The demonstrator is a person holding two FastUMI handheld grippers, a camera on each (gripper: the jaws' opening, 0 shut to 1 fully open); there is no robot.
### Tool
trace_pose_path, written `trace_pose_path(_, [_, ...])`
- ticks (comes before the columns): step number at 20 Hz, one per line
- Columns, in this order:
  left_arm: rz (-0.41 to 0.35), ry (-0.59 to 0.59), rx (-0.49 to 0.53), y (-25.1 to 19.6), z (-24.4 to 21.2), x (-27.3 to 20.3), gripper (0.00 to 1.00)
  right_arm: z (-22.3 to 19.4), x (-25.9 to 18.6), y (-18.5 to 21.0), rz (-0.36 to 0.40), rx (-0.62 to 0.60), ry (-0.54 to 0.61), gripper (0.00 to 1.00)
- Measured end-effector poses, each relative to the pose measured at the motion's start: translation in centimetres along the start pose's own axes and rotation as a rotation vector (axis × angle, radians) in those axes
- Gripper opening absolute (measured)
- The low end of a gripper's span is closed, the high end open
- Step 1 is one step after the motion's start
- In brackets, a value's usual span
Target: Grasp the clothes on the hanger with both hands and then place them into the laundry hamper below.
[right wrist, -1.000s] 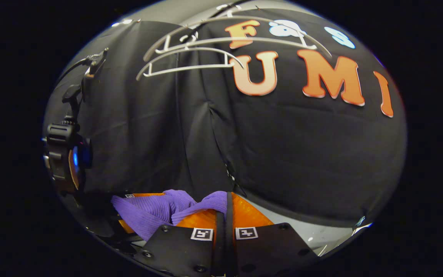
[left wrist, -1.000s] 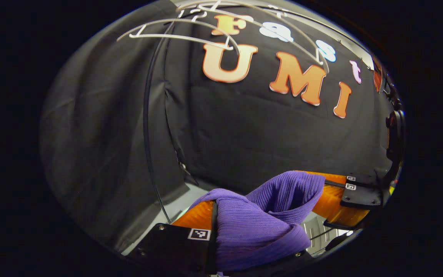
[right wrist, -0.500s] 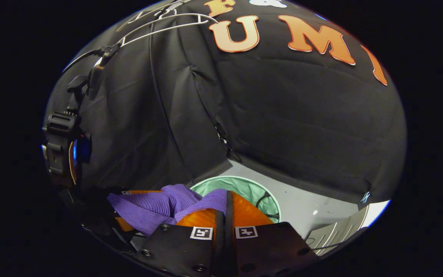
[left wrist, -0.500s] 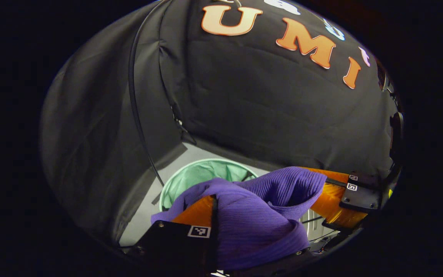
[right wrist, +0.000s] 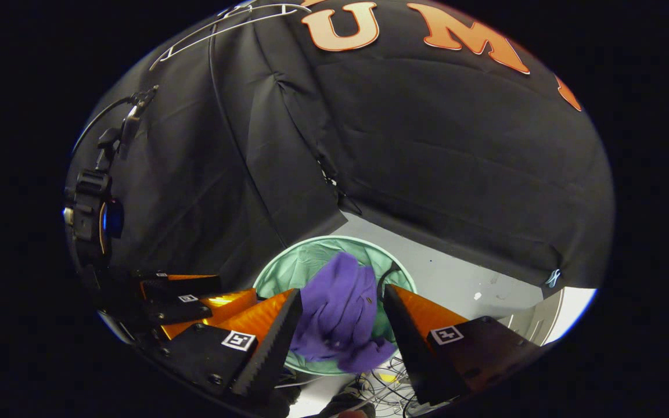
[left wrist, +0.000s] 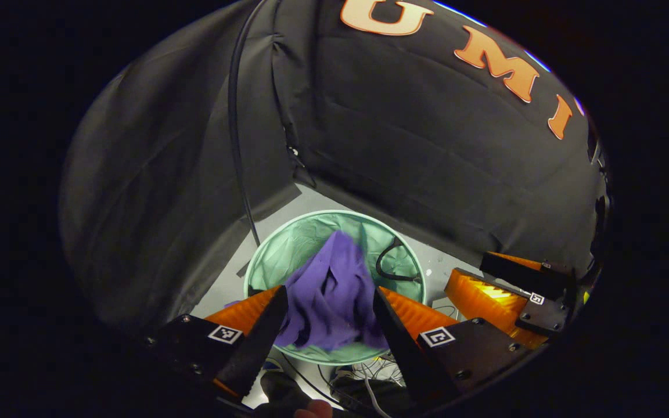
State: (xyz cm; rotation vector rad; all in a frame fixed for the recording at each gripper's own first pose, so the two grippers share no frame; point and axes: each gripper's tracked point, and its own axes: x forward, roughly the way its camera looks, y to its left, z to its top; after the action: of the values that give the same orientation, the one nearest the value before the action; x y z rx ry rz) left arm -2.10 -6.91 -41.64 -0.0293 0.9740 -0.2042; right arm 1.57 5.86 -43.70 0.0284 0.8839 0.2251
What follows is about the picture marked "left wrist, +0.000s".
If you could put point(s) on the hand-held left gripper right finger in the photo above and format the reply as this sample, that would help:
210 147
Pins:
404 354

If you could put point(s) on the lettered black backdrop cloth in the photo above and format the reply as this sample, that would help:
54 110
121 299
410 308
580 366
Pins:
427 145

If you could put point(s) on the plain black backdrop cloth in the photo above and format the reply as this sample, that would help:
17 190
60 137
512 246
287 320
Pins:
154 174

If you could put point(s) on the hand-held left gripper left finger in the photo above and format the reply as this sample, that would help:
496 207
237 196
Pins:
259 348

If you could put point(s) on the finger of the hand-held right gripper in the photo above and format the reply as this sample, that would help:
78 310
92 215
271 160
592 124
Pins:
485 302
520 273

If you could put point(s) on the black clothes rack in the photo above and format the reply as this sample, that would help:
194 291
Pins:
232 116

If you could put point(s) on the green laundry hamper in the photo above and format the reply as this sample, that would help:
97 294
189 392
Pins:
288 244

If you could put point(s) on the purple ribbed jacket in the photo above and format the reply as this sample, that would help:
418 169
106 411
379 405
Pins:
328 290

